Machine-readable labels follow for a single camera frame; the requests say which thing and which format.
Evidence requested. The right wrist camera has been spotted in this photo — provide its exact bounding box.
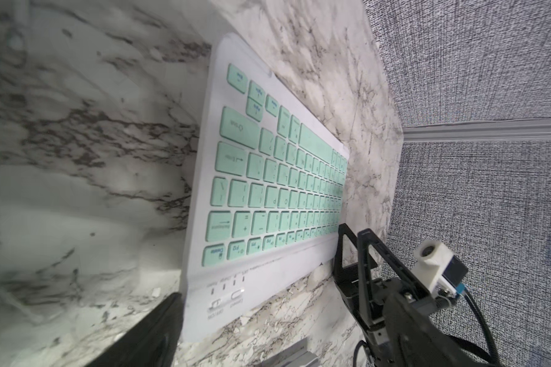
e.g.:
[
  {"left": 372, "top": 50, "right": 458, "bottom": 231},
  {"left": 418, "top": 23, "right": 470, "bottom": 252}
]
[{"left": 412, "top": 240, "right": 468, "bottom": 298}]

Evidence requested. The green key keyboard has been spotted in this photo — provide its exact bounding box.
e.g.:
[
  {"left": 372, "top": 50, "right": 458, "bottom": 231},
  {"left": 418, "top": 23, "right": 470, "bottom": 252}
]
[{"left": 182, "top": 33, "right": 350, "bottom": 343}]

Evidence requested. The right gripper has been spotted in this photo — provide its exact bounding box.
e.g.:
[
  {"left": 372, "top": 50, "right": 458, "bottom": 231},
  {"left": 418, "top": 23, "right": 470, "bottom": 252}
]
[{"left": 333, "top": 223, "right": 436, "bottom": 366}]

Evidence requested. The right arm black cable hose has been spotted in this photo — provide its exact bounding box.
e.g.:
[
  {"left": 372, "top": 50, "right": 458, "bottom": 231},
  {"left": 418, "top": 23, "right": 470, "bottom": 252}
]
[{"left": 458, "top": 288, "right": 501, "bottom": 365}]

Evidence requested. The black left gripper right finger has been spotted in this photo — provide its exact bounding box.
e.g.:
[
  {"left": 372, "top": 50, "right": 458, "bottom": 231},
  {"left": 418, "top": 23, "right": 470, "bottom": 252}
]
[{"left": 387, "top": 295, "right": 488, "bottom": 366}]

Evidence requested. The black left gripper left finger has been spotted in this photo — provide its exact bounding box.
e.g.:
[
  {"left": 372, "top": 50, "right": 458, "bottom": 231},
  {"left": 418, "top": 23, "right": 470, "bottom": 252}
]
[{"left": 89, "top": 293, "right": 184, "bottom": 366}]

